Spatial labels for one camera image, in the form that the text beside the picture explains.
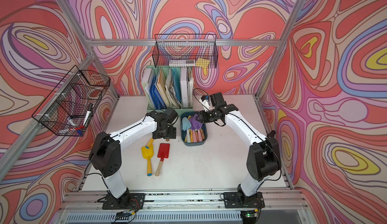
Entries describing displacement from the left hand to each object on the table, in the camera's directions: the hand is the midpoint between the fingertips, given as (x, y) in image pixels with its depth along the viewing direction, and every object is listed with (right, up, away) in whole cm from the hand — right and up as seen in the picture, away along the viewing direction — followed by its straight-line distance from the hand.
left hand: (170, 136), depth 89 cm
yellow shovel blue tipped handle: (-13, -10, 0) cm, 17 cm away
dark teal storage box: (+8, +1, +7) cm, 10 cm away
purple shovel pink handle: (+15, +6, +10) cm, 19 cm away
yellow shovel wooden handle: (+20, 0, +7) cm, 21 cm away
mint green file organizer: (-3, +30, +5) cm, 31 cm away
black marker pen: (-35, +14, -20) cm, 42 cm away
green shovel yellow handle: (-13, -5, +3) cm, 14 cm away
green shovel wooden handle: (-2, -3, +4) cm, 6 cm away
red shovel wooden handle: (-4, -11, +2) cm, 12 cm away
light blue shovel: (+9, +7, +10) cm, 15 cm away
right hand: (+18, +9, -4) cm, 20 cm away
